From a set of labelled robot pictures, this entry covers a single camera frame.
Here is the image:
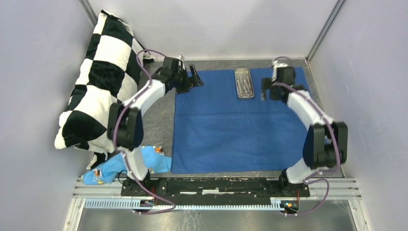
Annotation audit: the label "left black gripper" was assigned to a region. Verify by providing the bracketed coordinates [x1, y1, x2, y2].
[173, 65, 204, 96]

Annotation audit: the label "steel surgical scissors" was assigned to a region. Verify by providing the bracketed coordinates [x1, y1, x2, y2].
[243, 73, 255, 98]

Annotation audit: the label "metal instrument tray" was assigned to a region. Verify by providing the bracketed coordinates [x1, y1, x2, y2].
[234, 68, 255, 100]

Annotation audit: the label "blue surgical drape cloth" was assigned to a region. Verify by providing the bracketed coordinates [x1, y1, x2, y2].
[171, 68, 307, 174]

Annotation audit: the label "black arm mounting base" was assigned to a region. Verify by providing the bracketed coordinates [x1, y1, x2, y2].
[120, 177, 310, 207]

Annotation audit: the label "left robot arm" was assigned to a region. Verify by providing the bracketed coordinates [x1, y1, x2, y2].
[107, 57, 204, 196]

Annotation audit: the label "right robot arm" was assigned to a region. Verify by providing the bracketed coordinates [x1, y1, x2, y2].
[261, 64, 348, 196]

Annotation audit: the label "steel tweezers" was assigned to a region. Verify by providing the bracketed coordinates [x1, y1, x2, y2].
[235, 73, 241, 98]

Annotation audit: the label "black white checkered pillow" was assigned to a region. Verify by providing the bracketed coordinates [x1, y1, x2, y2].
[54, 10, 153, 169]

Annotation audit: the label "light blue patterned cloth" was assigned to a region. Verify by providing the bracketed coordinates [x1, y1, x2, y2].
[81, 146, 172, 185]

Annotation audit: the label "steel scalpel handle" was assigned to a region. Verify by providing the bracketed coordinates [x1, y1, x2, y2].
[237, 73, 245, 98]

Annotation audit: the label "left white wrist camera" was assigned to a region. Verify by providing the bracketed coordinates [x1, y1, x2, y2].
[176, 55, 185, 69]

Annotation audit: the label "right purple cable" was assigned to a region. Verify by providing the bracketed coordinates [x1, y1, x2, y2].
[272, 56, 342, 217]

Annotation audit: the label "purple cable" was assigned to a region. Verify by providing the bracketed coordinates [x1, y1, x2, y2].
[112, 49, 177, 215]
[272, 56, 342, 217]

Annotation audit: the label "aluminium frame rail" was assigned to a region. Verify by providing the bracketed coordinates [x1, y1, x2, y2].
[72, 178, 362, 201]

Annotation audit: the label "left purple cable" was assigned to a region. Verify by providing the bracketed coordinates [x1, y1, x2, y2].
[112, 49, 177, 215]

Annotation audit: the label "white slotted cable duct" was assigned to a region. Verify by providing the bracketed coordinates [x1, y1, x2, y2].
[84, 198, 298, 211]

